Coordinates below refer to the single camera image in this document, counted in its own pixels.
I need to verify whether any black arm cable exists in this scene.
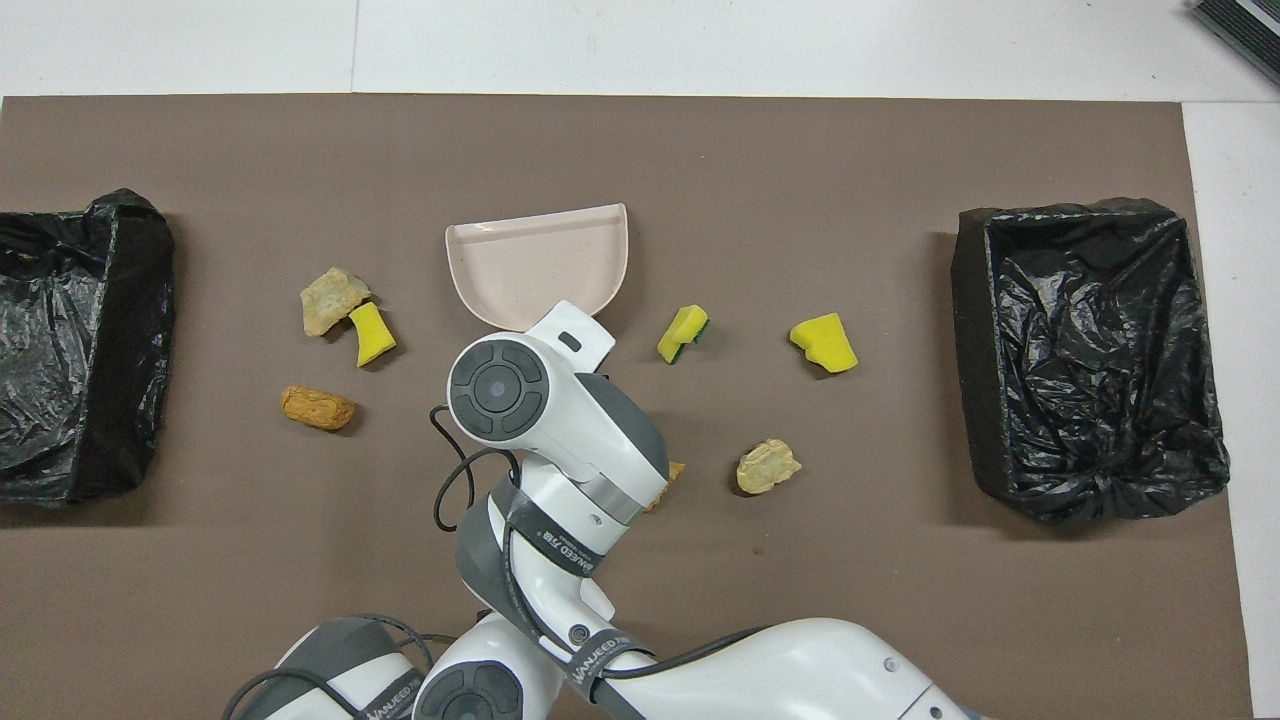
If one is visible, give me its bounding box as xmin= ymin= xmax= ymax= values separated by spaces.
xmin=430 ymin=405 xmax=776 ymax=691
xmin=222 ymin=612 xmax=436 ymax=720

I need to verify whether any dark ribbed box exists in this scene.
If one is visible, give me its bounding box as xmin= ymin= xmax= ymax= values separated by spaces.
xmin=1190 ymin=0 xmax=1280 ymax=88

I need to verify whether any striped croissant piece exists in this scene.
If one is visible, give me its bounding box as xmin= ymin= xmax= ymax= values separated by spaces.
xmin=645 ymin=460 xmax=687 ymax=513

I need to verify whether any black bag-lined bin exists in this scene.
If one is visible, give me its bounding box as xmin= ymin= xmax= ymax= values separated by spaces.
xmin=0 ymin=188 xmax=177 ymax=504
xmin=950 ymin=197 xmax=1231 ymax=526

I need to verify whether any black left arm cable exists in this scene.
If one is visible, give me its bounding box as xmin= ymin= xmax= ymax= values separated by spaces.
xmin=222 ymin=612 xmax=436 ymax=720

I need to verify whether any beige plastic dustpan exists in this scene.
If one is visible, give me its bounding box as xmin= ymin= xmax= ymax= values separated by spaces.
xmin=445 ymin=203 xmax=629 ymax=333

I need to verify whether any large yellow sponge piece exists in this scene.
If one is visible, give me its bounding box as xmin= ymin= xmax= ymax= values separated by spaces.
xmin=789 ymin=313 xmax=860 ymax=375

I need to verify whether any small curved yellow sponge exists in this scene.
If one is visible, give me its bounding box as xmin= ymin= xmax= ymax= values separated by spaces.
xmin=348 ymin=302 xmax=398 ymax=369

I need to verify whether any small pale bread chunk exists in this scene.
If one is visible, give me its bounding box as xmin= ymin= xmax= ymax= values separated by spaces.
xmin=737 ymin=438 xmax=803 ymax=496

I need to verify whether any brown table mat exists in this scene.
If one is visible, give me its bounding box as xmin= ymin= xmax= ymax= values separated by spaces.
xmin=0 ymin=94 xmax=1254 ymax=720

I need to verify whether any large pale bread chunk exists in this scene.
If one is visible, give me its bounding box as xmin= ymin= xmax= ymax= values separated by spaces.
xmin=300 ymin=267 xmax=372 ymax=338

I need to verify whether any brown bread roll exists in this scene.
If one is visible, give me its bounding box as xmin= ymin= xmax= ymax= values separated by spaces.
xmin=280 ymin=385 xmax=357 ymax=432

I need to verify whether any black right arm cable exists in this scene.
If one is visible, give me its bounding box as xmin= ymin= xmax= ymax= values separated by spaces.
xmin=430 ymin=405 xmax=776 ymax=691

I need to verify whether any yellow sponge with green backing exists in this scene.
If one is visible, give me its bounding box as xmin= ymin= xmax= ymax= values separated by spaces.
xmin=657 ymin=305 xmax=711 ymax=365

